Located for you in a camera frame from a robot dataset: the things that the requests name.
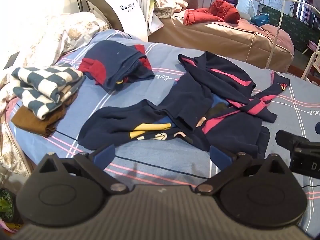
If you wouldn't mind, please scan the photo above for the small green plant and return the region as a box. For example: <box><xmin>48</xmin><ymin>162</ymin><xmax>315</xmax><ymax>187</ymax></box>
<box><xmin>0</xmin><ymin>187</ymin><xmax>16</xmax><ymax>223</ymax></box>

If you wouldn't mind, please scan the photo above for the white metal chair frame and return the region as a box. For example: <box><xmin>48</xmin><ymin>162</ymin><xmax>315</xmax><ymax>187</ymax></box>
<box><xmin>301</xmin><ymin>42</ymin><xmax>320</xmax><ymax>81</ymax></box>

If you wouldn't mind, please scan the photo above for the pink-brown massage bed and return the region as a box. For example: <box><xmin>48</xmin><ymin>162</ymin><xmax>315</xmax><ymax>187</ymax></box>
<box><xmin>147</xmin><ymin>7</ymin><xmax>295</xmax><ymax>73</ymax></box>

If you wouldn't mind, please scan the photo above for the white ribbed cushion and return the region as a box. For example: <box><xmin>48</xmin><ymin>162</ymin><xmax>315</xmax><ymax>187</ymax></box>
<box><xmin>239</xmin><ymin>0</ymin><xmax>258</xmax><ymax>21</ymax></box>

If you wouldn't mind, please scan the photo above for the navy red folded garment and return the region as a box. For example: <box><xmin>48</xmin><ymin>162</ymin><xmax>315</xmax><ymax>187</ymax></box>
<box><xmin>78</xmin><ymin>41</ymin><xmax>155</xmax><ymax>93</ymax></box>

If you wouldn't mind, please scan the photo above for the navy pink striped garment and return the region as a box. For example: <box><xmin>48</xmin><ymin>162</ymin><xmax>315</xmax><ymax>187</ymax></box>
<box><xmin>177</xmin><ymin>51</ymin><xmax>290</xmax><ymax>159</ymax></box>

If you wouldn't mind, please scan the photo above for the teal bag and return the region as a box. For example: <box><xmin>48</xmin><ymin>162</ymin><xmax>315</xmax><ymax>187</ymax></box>
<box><xmin>251</xmin><ymin>12</ymin><xmax>269</xmax><ymax>26</ymax></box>

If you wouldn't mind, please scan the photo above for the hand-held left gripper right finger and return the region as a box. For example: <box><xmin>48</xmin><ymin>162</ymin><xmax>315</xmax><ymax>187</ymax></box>
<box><xmin>195</xmin><ymin>145</ymin><xmax>292</xmax><ymax>196</ymax></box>

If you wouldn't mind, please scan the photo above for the navy garment with yellow print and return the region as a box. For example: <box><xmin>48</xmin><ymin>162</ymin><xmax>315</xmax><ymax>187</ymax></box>
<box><xmin>77</xmin><ymin>74</ymin><xmax>214</xmax><ymax>152</ymax></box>

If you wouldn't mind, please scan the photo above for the beige floral quilt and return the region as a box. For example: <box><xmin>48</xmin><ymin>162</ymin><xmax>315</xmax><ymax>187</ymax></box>
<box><xmin>0</xmin><ymin>11</ymin><xmax>110</xmax><ymax>177</ymax></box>

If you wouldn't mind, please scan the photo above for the black flat object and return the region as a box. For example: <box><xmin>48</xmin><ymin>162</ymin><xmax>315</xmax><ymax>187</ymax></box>
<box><xmin>3</xmin><ymin>51</ymin><xmax>21</xmax><ymax>70</ymax></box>

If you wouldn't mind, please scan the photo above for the white curved machine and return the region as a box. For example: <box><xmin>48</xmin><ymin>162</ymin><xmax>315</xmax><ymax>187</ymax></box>
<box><xmin>74</xmin><ymin>0</ymin><xmax>150</xmax><ymax>42</ymax></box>

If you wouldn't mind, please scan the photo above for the blue plaid bedsheet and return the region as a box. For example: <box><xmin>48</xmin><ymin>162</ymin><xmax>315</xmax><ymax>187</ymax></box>
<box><xmin>7</xmin><ymin>29</ymin><xmax>320</xmax><ymax>238</ymax></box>

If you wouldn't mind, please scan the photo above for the brown folded cloth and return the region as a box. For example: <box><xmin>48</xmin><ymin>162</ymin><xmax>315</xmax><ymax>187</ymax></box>
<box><xmin>11</xmin><ymin>92</ymin><xmax>78</xmax><ymax>138</ymax></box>

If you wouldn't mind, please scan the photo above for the white curved metal stand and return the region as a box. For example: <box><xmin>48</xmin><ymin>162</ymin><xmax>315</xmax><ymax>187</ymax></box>
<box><xmin>237</xmin><ymin>0</ymin><xmax>287</xmax><ymax>68</ymax></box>

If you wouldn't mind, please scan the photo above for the beige cloth pile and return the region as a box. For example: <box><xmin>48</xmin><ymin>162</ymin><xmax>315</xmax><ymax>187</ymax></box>
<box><xmin>153</xmin><ymin>0</ymin><xmax>189</xmax><ymax>19</ymax></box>

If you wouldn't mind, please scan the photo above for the wall poster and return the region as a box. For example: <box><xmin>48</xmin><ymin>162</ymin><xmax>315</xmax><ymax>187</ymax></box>
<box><xmin>237</xmin><ymin>0</ymin><xmax>320</xmax><ymax>53</ymax></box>

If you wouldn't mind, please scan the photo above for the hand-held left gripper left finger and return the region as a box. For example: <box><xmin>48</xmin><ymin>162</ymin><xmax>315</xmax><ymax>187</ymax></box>
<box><xmin>37</xmin><ymin>144</ymin><xmax>129</xmax><ymax>196</ymax></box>

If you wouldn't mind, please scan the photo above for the blue white checkered cloth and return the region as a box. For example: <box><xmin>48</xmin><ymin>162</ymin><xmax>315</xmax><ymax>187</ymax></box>
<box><xmin>11</xmin><ymin>64</ymin><xmax>85</xmax><ymax>120</ymax></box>

